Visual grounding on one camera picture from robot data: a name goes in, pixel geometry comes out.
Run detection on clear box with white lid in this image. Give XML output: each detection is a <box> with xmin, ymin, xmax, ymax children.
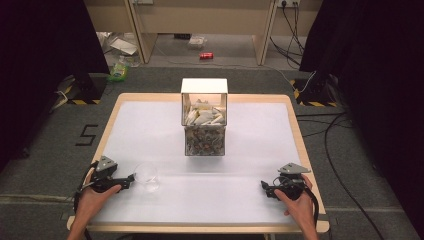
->
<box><xmin>180</xmin><ymin>77</ymin><xmax>229</xmax><ymax>157</ymax></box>

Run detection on pile of colourful wrapped sweets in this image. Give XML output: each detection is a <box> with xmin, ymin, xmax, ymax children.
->
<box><xmin>185</xmin><ymin>126</ymin><xmax>225</xmax><ymax>157</ymax></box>

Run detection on person's left hand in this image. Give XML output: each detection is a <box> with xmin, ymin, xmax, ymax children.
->
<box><xmin>75</xmin><ymin>168</ymin><xmax>123</xmax><ymax>230</ymax></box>

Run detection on clear glass cup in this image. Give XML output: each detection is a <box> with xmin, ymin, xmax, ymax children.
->
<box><xmin>132</xmin><ymin>162</ymin><xmax>161</xmax><ymax>194</ymax></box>

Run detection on white wall socket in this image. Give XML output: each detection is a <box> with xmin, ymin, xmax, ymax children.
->
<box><xmin>276</xmin><ymin>0</ymin><xmax>302</xmax><ymax>9</ymax></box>

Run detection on stand base with hazard tape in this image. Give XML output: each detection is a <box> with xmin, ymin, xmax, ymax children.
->
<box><xmin>53</xmin><ymin>73</ymin><xmax>108</xmax><ymax>106</ymax></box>
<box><xmin>289</xmin><ymin>76</ymin><xmax>338</xmax><ymax>108</ymax></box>

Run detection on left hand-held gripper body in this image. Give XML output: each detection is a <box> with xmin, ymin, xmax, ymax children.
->
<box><xmin>89</xmin><ymin>155</ymin><xmax>125</xmax><ymax>194</ymax></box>

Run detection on wooden table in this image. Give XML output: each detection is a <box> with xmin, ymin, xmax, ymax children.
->
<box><xmin>66</xmin><ymin>92</ymin><xmax>331</xmax><ymax>234</ymax></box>

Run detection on pile of white packets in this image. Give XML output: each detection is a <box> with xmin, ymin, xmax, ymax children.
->
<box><xmin>183</xmin><ymin>98</ymin><xmax>226</xmax><ymax>126</ymax></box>

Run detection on right hand-held gripper cable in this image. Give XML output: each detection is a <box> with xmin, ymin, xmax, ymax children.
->
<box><xmin>301</xmin><ymin>185</ymin><xmax>320</xmax><ymax>225</ymax></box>

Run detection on black curtain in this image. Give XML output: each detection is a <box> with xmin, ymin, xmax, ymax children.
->
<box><xmin>0</xmin><ymin>0</ymin><xmax>111</xmax><ymax>173</ymax></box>
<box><xmin>298</xmin><ymin>0</ymin><xmax>424</xmax><ymax>231</ymax></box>

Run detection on black floor cables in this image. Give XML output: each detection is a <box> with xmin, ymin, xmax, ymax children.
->
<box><xmin>268</xmin><ymin>1</ymin><xmax>388</xmax><ymax>240</ymax></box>

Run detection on person's right hand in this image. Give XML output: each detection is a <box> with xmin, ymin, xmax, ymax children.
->
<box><xmin>273</xmin><ymin>174</ymin><xmax>318</xmax><ymax>234</ymax></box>

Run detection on crumpled clear plastic bags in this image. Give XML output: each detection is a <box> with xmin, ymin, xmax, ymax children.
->
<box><xmin>96</xmin><ymin>31</ymin><xmax>142</xmax><ymax>66</ymax></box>

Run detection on small clear plastic box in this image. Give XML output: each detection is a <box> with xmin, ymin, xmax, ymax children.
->
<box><xmin>187</xmin><ymin>35</ymin><xmax>208</xmax><ymax>51</ymax></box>

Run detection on green wipes packet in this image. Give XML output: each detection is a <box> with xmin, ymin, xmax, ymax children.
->
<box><xmin>106</xmin><ymin>62</ymin><xmax>130</xmax><ymax>84</ymax></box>

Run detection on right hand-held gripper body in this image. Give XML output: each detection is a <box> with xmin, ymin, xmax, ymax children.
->
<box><xmin>268</xmin><ymin>162</ymin><xmax>312</xmax><ymax>202</ymax></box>

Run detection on white table mat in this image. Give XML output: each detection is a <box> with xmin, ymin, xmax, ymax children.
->
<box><xmin>91</xmin><ymin>100</ymin><xmax>303</xmax><ymax>225</ymax></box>

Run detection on beige wooden desk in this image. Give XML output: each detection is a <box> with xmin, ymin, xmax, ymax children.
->
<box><xmin>83</xmin><ymin>0</ymin><xmax>324</xmax><ymax>66</ymax></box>

